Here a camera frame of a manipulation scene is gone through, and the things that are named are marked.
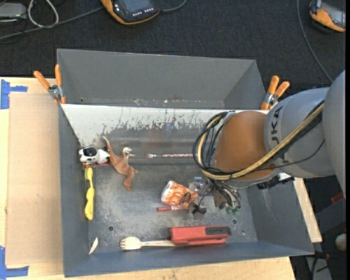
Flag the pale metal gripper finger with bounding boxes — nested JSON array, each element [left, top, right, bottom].
[[189, 177, 205, 197], [191, 199, 208, 215]]

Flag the red stapler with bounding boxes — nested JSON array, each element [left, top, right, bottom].
[[169, 225, 232, 246]]

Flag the orange and white packet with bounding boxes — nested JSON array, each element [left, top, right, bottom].
[[160, 180, 200, 211]]

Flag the pale wooden fork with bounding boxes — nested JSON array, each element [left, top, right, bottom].
[[119, 236, 176, 251]]

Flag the brown toy dinosaur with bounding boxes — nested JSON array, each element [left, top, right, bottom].
[[101, 135, 139, 192]]

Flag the small red flat piece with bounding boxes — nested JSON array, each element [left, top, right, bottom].
[[81, 160, 111, 167]]

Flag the yellow toothbrush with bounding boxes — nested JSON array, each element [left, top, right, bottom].
[[84, 167, 95, 221]]

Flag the small white flat sliver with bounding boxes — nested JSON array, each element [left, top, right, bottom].
[[88, 237, 99, 256]]

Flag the white and black toy dog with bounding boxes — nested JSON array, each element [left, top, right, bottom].
[[78, 145, 111, 166]]

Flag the grey metal bin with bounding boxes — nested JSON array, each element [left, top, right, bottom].
[[55, 48, 316, 278]]

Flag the brown cardboard board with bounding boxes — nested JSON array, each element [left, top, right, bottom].
[[5, 93, 64, 265]]

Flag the black cylinder on white bracket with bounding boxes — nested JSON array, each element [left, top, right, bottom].
[[255, 172, 294, 190]]

